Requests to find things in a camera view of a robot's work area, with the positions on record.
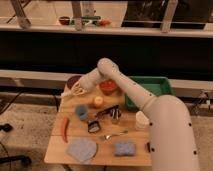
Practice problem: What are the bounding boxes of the red chili pepper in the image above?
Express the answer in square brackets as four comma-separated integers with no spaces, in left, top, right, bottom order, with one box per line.
[61,117,69,143]

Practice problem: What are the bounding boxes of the small metal cup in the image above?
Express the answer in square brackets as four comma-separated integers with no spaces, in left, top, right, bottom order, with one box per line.
[110,109,121,124]

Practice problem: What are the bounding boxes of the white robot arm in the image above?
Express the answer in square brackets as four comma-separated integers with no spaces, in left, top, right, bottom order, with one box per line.
[73,58,200,171]

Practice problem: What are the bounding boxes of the green plastic tray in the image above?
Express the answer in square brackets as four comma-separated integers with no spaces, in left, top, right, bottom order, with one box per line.
[123,76,175,112]

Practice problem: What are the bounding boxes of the blue sponge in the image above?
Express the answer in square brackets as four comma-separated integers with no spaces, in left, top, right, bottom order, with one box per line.
[114,141,136,156]

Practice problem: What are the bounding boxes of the black rectangular block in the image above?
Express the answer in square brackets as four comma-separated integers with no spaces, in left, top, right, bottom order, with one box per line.
[147,142,151,153]

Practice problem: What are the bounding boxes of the blue grey cloth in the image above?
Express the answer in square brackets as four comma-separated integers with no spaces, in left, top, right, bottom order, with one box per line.
[66,138,98,164]

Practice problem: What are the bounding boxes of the yellow apple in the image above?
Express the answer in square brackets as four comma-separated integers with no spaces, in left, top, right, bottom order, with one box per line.
[93,96,104,108]

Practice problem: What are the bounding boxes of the purple bowl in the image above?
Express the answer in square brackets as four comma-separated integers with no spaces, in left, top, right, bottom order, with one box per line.
[67,75,81,89]

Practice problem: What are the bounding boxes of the yellow banana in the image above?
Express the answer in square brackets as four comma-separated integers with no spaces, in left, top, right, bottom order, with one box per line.
[61,88,80,98]

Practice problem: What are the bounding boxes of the blue cup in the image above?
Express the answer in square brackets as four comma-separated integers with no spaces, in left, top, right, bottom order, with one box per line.
[75,105,88,120]

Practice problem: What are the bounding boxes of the white cup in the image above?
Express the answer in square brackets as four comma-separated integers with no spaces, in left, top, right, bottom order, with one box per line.
[135,111,149,130]

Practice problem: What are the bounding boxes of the red bowl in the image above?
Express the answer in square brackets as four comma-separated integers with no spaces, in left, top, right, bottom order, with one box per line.
[99,80,118,95]

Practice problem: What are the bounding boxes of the silver fork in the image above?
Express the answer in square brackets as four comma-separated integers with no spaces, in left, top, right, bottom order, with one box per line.
[103,130,128,140]

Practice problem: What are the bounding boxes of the wooden table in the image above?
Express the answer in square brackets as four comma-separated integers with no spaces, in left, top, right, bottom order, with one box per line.
[45,87,151,166]

